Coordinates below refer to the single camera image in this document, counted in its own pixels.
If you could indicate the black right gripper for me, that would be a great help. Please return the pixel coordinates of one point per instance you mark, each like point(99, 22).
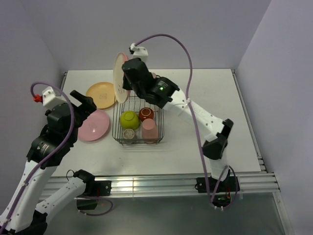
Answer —
point(126, 85)

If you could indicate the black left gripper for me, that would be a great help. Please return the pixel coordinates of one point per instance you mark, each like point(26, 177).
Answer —
point(86, 107)

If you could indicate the orange plastic plate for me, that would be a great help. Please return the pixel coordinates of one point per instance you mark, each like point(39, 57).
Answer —
point(102, 94)

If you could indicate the orange black mug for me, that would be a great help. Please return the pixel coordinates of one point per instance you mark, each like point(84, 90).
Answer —
point(146, 113)

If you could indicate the lime green bowl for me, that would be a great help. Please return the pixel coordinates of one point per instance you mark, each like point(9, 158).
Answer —
point(129, 120)

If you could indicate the salmon pink cup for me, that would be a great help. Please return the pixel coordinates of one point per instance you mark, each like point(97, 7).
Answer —
point(149, 131)

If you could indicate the speckled ceramic small cup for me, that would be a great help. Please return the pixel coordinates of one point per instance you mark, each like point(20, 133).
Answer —
point(129, 136)

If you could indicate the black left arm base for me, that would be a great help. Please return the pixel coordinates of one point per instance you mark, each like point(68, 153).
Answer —
point(99, 189)

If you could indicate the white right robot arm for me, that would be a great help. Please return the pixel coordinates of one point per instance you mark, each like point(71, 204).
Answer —
point(165, 94)

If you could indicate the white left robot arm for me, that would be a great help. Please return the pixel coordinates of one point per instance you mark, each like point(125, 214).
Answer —
point(25, 214)

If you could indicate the pink plastic plate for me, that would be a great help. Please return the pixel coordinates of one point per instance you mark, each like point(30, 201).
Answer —
point(94, 127)

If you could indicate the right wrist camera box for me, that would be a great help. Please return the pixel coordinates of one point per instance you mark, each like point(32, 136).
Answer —
point(138, 52)

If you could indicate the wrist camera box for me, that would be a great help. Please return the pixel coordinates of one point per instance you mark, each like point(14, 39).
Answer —
point(138, 52)
point(49, 98)

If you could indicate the black wire dish rack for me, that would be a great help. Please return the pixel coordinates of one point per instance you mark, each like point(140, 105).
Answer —
point(133, 103)

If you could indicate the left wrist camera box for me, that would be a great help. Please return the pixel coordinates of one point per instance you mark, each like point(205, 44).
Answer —
point(49, 98)

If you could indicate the aluminium frame rail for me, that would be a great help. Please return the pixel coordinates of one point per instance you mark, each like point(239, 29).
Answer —
point(181, 185)

